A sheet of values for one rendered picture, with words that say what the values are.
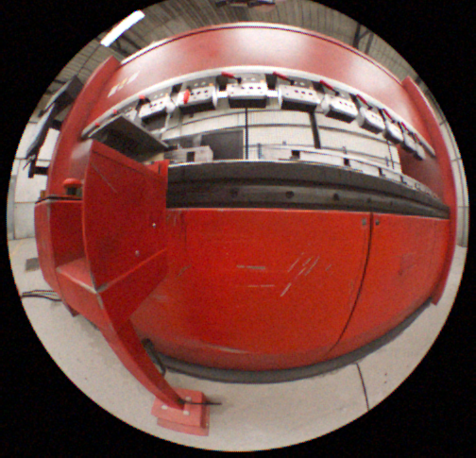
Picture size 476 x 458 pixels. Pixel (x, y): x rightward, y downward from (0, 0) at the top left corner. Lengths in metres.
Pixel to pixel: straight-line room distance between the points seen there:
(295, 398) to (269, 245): 0.72
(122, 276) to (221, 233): 0.25
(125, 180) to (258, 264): 0.30
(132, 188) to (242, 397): 0.80
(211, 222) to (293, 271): 0.22
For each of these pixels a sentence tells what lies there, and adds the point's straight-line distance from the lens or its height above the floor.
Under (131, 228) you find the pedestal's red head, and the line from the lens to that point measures 0.16.
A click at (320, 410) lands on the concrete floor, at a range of 0.83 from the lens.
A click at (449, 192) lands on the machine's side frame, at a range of 1.81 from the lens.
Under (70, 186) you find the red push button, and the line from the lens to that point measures 0.27.
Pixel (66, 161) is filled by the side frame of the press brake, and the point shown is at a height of 1.13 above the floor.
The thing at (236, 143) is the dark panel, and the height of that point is 1.23.
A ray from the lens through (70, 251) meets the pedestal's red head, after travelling 0.22.
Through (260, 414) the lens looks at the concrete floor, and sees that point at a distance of 0.78.
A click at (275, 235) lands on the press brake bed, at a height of 0.71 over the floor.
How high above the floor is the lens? 0.76
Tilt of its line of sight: 3 degrees down
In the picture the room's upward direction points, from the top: 1 degrees clockwise
